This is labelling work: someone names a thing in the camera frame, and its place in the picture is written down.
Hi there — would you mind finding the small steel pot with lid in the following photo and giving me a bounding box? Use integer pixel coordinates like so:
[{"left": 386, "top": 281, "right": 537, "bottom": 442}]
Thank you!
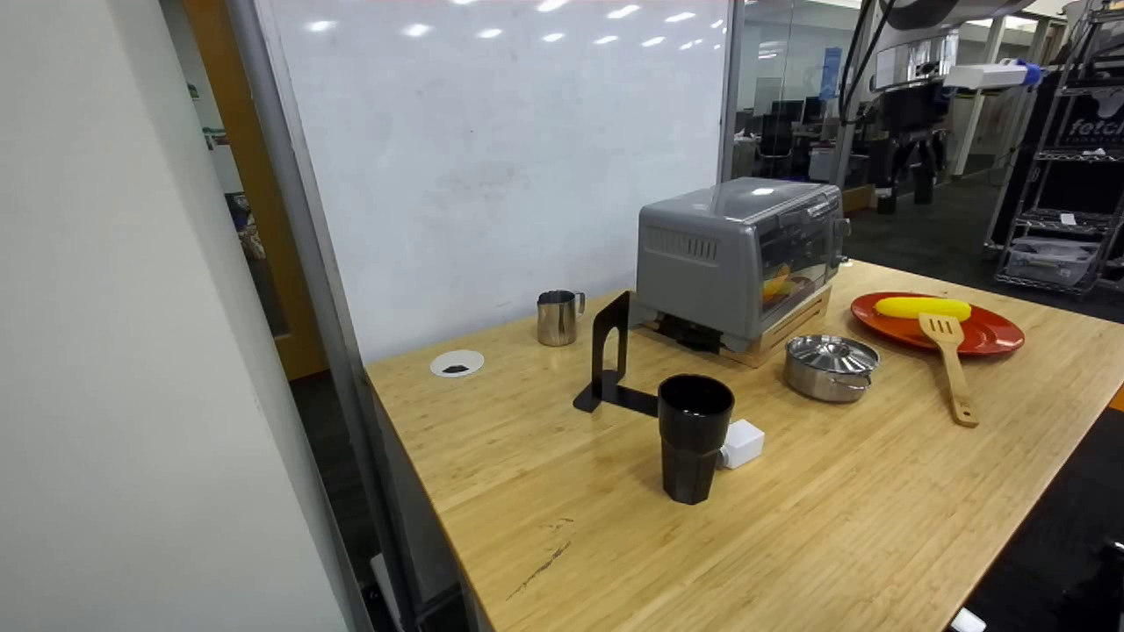
[{"left": 780, "top": 329, "right": 884, "bottom": 409}]

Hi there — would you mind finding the wooden slotted spatula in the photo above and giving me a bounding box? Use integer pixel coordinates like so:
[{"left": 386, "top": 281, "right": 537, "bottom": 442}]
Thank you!
[{"left": 916, "top": 308, "right": 985, "bottom": 431}]

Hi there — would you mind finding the whiteboard partition panel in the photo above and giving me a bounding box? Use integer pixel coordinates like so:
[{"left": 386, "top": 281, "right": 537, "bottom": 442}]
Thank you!
[{"left": 225, "top": 0, "right": 744, "bottom": 368}]

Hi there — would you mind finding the black plastic cup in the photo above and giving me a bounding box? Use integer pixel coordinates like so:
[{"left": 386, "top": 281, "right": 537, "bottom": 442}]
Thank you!
[{"left": 654, "top": 374, "right": 742, "bottom": 511}]

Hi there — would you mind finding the yellow maize cob toy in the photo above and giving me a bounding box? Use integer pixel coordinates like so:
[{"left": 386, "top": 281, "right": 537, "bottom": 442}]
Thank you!
[{"left": 872, "top": 292, "right": 977, "bottom": 327}]

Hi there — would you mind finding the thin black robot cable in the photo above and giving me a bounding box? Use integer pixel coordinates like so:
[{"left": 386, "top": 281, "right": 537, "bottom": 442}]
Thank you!
[{"left": 834, "top": 0, "right": 901, "bottom": 123}]

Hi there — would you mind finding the red round plate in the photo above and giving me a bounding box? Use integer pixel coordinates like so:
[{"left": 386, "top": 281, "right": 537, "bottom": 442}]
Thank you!
[{"left": 846, "top": 289, "right": 1031, "bottom": 364}]

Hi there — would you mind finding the black metal shelf rack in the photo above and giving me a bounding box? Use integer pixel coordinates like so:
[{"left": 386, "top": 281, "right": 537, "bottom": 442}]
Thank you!
[{"left": 985, "top": 0, "right": 1124, "bottom": 300}]

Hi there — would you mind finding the small white box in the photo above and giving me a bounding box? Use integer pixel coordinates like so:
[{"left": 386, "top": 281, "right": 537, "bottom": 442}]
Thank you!
[{"left": 717, "top": 418, "right": 771, "bottom": 473}]

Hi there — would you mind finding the white round cable grommet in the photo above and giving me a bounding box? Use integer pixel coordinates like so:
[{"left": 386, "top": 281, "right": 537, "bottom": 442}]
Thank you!
[{"left": 424, "top": 343, "right": 489, "bottom": 383}]

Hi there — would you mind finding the silver toaster oven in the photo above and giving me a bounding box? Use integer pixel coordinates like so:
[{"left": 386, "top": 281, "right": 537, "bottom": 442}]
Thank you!
[{"left": 628, "top": 172, "right": 849, "bottom": 358}]

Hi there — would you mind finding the small steel mug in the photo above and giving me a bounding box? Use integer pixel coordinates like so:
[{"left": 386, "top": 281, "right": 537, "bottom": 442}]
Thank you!
[{"left": 534, "top": 284, "right": 592, "bottom": 350}]

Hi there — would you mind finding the orange toy food in oven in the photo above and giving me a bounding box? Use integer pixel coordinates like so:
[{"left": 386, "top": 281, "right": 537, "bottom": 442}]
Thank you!
[{"left": 754, "top": 264, "right": 799, "bottom": 312}]

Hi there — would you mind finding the black metal bookend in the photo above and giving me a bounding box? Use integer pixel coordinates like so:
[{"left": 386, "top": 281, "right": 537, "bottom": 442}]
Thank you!
[{"left": 568, "top": 289, "right": 669, "bottom": 423}]

